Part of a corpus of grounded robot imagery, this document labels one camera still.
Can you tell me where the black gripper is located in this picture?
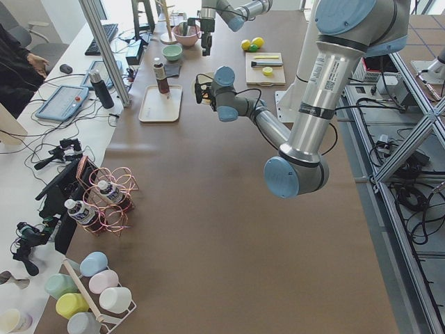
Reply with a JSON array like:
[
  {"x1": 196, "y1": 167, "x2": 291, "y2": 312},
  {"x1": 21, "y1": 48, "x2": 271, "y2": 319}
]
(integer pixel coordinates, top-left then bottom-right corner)
[{"x1": 200, "y1": 17, "x2": 215, "y2": 56}]

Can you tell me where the white round plate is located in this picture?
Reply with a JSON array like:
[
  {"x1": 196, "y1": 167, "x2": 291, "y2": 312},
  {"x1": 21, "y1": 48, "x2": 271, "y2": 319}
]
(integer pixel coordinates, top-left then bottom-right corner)
[{"x1": 192, "y1": 72, "x2": 214, "y2": 90}]

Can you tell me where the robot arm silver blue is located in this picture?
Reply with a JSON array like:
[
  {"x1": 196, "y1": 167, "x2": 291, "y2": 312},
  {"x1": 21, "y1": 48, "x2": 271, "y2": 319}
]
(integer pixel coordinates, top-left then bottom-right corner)
[
  {"x1": 209, "y1": 1, "x2": 410, "y2": 198},
  {"x1": 199, "y1": 0, "x2": 273, "y2": 56}
]

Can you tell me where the cream rectangular rabbit tray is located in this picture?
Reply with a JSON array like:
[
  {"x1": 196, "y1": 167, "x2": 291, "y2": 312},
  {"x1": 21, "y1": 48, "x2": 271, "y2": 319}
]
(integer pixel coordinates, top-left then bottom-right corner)
[{"x1": 138, "y1": 85, "x2": 182, "y2": 122}]

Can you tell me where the pink bowl with ice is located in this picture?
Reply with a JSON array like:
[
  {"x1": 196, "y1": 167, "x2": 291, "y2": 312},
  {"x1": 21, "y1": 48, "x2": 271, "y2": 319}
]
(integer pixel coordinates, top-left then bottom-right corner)
[{"x1": 172, "y1": 25, "x2": 201, "y2": 47}]

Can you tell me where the steel ice scoop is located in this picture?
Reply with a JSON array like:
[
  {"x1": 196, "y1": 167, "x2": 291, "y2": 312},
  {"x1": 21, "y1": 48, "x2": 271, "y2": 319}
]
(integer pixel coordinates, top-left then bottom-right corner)
[{"x1": 178, "y1": 21, "x2": 190, "y2": 36}]

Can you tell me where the mint green bowl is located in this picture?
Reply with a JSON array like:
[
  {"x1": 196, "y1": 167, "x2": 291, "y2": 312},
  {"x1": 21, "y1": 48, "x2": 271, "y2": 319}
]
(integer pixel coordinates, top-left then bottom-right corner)
[{"x1": 162, "y1": 45, "x2": 183, "y2": 61}]

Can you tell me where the wooden mug tree stand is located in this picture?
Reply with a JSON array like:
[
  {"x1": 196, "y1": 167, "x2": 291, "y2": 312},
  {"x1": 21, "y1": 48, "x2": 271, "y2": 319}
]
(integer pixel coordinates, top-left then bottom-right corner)
[{"x1": 155, "y1": 0, "x2": 177, "y2": 45}]

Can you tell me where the yellow lemon left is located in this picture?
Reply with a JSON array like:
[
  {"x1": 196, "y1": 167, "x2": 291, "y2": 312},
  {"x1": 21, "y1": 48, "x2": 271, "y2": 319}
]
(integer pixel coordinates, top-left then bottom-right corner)
[{"x1": 241, "y1": 39, "x2": 252, "y2": 51}]

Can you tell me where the yellow lemon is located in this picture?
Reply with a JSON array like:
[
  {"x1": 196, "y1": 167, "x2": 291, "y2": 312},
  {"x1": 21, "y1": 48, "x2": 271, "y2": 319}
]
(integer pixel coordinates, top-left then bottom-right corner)
[
  {"x1": 252, "y1": 37, "x2": 264, "y2": 49},
  {"x1": 241, "y1": 39, "x2": 252, "y2": 51}
]

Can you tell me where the grey folded cloth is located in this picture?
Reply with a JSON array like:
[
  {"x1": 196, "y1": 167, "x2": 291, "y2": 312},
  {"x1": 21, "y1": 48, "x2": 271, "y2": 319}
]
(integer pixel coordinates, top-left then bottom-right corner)
[{"x1": 164, "y1": 63, "x2": 181, "y2": 77}]

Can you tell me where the knife with blue sheath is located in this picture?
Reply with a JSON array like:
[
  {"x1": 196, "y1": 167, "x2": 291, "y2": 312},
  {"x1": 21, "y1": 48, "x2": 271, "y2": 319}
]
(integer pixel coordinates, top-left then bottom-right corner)
[{"x1": 250, "y1": 61, "x2": 283, "y2": 67}]

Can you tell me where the yellow lemon right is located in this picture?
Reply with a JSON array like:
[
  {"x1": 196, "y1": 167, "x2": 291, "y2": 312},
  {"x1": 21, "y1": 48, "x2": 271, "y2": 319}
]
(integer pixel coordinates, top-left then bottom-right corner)
[{"x1": 252, "y1": 37, "x2": 264, "y2": 49}]

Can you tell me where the yellow peeler stick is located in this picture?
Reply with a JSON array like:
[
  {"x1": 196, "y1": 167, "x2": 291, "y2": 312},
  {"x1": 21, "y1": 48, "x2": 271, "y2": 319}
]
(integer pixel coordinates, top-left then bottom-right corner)
[{"x1": 253, "y1": 55, "x2": 280, "y2": 59}]

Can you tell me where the dark red sauce bottle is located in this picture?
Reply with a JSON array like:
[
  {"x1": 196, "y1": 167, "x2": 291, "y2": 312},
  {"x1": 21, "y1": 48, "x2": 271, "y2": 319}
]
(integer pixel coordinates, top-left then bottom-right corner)
[{"x1": 153, "y1": 57, "x2": 170, "y2": 94}]

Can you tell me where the black monitor stand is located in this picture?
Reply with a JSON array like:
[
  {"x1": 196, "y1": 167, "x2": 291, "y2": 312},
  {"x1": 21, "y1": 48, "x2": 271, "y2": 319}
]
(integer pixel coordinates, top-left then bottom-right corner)
[{"x1": 131, "y1": 0, "x2": 155, "y2": 40}]

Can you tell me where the wooden cutting board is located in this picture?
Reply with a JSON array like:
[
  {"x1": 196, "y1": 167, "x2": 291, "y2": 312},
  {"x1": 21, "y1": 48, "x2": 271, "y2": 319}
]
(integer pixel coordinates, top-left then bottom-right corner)
[{"x1": 245, "y1": 52, "x2": 286, "y2": 86}]

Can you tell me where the halved lemon on board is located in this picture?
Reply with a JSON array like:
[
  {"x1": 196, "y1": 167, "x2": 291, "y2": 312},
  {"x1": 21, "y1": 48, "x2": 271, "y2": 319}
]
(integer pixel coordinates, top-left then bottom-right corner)
[{"x1": 262, "y1": 67, "x2": 273, "y2": 77}]

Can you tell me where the black power box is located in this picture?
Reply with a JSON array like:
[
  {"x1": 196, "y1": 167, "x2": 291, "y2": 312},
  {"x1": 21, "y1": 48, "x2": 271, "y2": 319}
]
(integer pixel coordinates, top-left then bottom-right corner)
[{"x1": 125, "y1": 40, "x2": 143, "y2": 65}]

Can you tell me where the black keyboard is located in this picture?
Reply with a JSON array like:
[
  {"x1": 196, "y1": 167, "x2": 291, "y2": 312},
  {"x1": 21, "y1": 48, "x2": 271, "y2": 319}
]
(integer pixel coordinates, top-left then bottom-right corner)
[{"x1": 84, "y1": 23, "x2": 120, "y2": 56}]

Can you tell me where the blue teach pendant far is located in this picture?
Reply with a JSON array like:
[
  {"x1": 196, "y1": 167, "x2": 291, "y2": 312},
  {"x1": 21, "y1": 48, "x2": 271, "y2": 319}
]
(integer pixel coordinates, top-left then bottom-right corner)
[{"x1": 81, "y1": 61, "x2": 113, "y2": 90}]

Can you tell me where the blue teach pendant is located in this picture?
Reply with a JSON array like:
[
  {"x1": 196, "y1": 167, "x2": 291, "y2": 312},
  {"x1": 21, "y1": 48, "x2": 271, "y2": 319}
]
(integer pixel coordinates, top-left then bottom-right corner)
[
  {"x1": 35, "y1": 85, "x2": 89, "y2": 122},
  {"x1": 81, "y1": 61, "x2": 113, "y2": 90}
]

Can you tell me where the black thermos bottle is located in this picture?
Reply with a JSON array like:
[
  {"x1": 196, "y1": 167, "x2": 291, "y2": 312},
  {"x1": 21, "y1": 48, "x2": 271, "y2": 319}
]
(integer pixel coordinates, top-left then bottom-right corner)
[{"x1": 90, "y1": 72, "x2": 114, "y2": 109}]

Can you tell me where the black computer mouse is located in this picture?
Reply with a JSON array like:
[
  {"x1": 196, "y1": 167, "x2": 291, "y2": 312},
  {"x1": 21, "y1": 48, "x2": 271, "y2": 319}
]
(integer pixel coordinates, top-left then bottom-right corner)
[{"x1": 59, "y1": 64, "x2": 73, "y2": 74}]

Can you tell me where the blue teach pendant near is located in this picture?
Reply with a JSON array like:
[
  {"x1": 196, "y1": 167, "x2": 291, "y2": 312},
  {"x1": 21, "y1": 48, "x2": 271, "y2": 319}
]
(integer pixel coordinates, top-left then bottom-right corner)
[{"x1": 35, "y1": 85, "x2": 89, "y2": 122}]

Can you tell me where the water bottle rear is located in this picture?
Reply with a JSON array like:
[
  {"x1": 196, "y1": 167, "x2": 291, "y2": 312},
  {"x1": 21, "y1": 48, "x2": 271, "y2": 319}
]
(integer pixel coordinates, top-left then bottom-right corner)
[{"x1": 97, "y1": 180, "x2": 124, "y2": 205}]

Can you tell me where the water bottle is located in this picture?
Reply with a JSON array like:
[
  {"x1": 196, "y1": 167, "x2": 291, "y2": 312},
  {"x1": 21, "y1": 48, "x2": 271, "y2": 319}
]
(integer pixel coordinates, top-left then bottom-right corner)
[
  {"x1": 64, "y1": 199, "x2": 102, "y2": 232},
  {"x1": 97, "y1": 180, "x2": 124, "y2": 205}
]

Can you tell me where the person in black clothing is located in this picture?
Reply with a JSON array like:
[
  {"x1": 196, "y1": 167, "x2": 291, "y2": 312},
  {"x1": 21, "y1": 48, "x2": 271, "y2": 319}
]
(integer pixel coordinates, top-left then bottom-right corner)
[{"x1": 1, "y1": 26, "x2": 49, "y2": 118}]

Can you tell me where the water bottle front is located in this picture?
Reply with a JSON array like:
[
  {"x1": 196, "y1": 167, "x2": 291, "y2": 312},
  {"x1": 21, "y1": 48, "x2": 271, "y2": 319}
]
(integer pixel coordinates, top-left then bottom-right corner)
[{"x1": 64, "y1": 199, "x2": 102, "y2": 232}]

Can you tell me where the wooden board leaning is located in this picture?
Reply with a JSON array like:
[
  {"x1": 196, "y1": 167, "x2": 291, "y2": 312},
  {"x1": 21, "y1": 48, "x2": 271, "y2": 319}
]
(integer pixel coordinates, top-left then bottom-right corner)
[{"x1": 1, "y1": 104, "x2": 28, "y2": 145}]

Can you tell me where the blue cup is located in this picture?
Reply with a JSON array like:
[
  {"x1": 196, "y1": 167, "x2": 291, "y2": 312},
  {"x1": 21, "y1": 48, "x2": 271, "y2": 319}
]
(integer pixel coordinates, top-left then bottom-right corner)
[{"x1": 80, "y1": 251, "x2": 108, "y2": 277}]

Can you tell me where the pink cup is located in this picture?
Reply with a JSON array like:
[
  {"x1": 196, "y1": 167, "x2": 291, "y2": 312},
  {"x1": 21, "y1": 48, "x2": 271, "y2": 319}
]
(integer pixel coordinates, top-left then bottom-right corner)
[{"x1": 88, "y1": 269, "x2": 119, "y2": 294}]

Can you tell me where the white cup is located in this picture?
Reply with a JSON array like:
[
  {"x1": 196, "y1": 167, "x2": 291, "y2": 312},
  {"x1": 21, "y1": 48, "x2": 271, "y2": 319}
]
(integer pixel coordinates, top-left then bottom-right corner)
[{"x1": 99, "y1": 287, "x2": 132, "y2": 314}]

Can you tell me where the mint green cup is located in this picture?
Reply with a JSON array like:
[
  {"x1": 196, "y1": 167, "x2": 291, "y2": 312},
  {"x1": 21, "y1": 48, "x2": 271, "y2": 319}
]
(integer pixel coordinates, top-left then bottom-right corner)
[{"x1": 44, "y1": 273, "x2": 78, "y2": 300}]

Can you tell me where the yellow cup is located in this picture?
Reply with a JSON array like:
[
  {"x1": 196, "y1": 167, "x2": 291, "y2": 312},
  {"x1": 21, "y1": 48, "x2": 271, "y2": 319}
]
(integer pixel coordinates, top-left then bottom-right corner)
[{"x1": 56, "y1": 293, "x2": 89, "y2": 319}]

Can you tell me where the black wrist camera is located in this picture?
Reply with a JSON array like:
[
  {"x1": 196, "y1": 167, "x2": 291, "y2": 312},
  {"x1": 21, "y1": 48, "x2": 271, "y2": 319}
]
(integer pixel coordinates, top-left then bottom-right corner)
[{"x1": 193, "y1": 83, "x2": 211, "y2": 104}]

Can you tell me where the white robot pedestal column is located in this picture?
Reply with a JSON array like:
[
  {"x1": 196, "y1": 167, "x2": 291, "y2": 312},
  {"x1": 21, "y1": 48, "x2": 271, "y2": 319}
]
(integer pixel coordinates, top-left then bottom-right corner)
[{"x1": 275, "y1": 1, "x2": 318, "y2": 123}]

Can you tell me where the aluminium frame post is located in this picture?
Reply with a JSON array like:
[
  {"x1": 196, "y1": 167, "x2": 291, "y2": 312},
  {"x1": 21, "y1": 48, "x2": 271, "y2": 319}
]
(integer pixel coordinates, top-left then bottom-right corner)
[{"x1": 79, "y1": 0, "x2": 131, "y2": 107}]

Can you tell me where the copper wire bottle rack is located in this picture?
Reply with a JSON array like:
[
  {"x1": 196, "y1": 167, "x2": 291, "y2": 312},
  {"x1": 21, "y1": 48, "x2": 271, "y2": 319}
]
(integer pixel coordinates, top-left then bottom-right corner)
[{"x1": 76, "y1": 156, "x2": 139, "y2": 236}]

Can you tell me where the white wire cup rack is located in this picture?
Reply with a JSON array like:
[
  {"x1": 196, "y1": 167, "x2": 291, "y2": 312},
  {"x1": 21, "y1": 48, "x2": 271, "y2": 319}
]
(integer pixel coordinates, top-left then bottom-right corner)
[{"x1": 62, "y1": 257, "x2": 137, "y2": 333}]

